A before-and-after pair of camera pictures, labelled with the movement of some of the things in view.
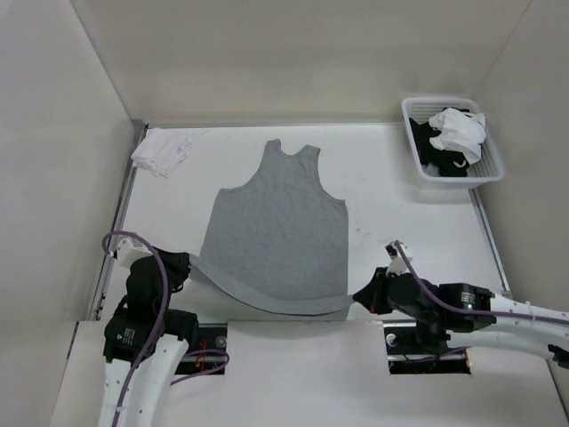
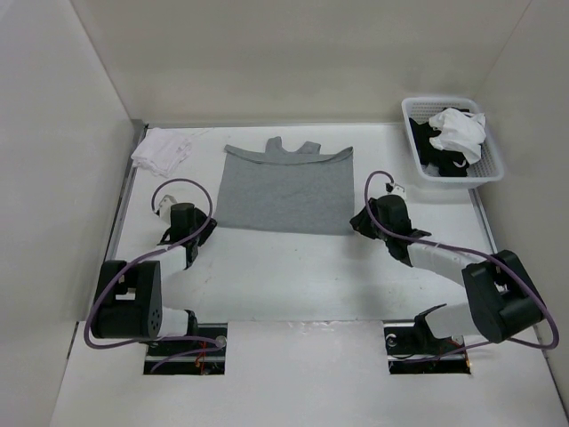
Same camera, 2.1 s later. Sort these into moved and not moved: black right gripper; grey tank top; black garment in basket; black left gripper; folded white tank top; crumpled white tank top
Moved: black right gripper; grey tank top; black left gripper
Not moved: crumpled white tank top; black garment in basket; folded white tank top
